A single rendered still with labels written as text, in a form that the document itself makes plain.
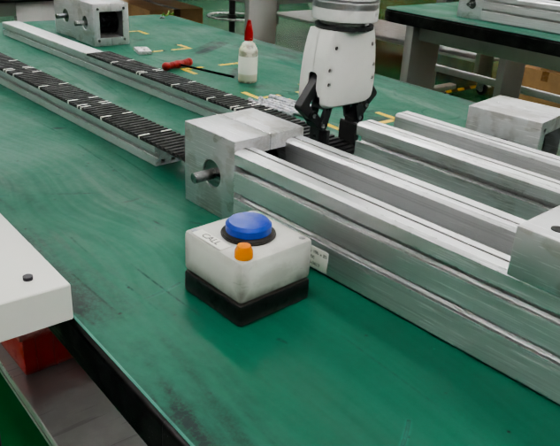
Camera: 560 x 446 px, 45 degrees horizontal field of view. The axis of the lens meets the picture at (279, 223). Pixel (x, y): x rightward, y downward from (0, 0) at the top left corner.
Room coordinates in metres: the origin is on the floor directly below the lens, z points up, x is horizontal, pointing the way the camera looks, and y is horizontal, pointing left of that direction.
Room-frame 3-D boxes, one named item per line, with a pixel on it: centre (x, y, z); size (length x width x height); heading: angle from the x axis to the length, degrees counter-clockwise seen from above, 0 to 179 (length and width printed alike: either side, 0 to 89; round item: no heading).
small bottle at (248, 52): (1.33, 0.08, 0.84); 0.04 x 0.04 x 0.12
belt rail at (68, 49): (1.33, 0.34, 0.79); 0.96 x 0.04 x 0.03; 43
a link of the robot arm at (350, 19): (0.90, -0.07, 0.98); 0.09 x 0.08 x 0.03; 133
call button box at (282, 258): (0.54, 0.02, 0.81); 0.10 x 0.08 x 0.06; 133
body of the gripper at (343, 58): (0.90, -0.07, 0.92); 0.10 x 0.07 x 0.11; 133
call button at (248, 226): (0.53, 0.03, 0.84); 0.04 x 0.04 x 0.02
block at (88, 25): (1.64, 0.46, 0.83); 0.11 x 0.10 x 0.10; 131
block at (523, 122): (0.87, -0.30, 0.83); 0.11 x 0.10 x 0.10; 139
